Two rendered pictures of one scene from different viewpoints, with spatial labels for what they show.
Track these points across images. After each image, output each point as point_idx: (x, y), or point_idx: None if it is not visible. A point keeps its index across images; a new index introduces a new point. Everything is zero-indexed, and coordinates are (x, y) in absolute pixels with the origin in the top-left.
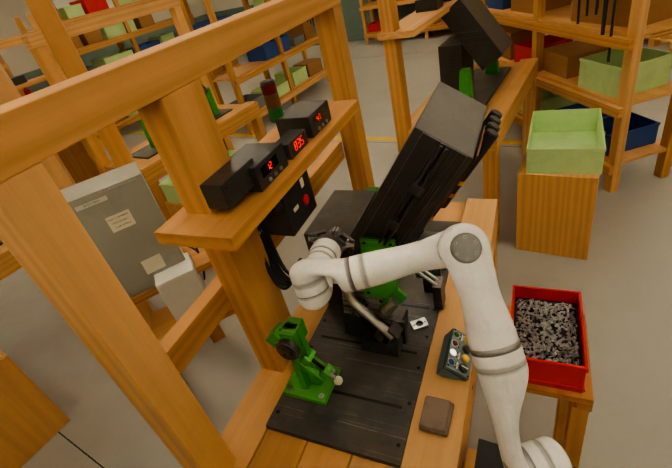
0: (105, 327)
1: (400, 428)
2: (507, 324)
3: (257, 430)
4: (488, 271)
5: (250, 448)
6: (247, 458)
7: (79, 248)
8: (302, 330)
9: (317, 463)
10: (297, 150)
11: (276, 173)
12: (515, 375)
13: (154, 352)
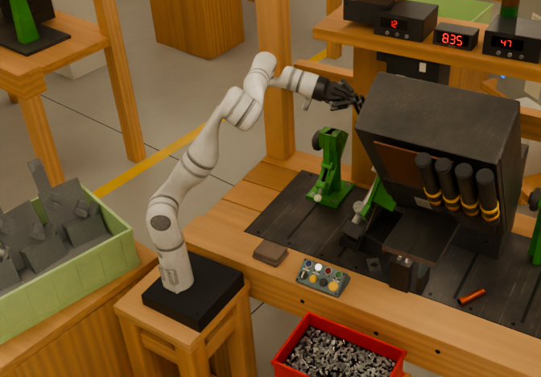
0: (259, 6)
1: (270, 235)
2: (196, 144)
3: (303, 168)
4: (212, 115)
5: (290, 166)
6: (282, 165)
7: None
8: (330, 142)
9: (266, 196)
10: (445, 43)
11: (395, 34)
12: (179, 161)
13: (273, 44)
